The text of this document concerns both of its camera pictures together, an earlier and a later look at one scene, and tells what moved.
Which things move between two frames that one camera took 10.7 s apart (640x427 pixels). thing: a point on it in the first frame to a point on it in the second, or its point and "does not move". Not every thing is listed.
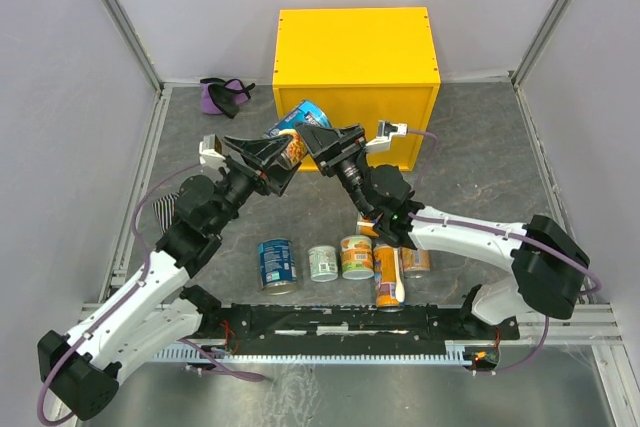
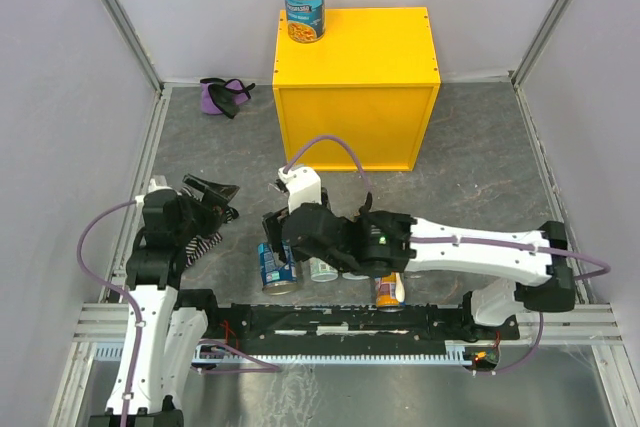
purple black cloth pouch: [218, 96] does not move
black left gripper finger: [265, 150] to [222, 190]
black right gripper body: [338, 152] to [278, 233]
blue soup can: [278, 267] does not move
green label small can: [323, 263] does not move
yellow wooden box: [363, 65] does not move
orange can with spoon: [388, 275] does not move
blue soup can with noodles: [305, 112] to [305, 2]
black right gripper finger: [321, 137] to [272, 223]
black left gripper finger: [278, 178] to [231, 214]
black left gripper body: [257, 175] to [201, 205]
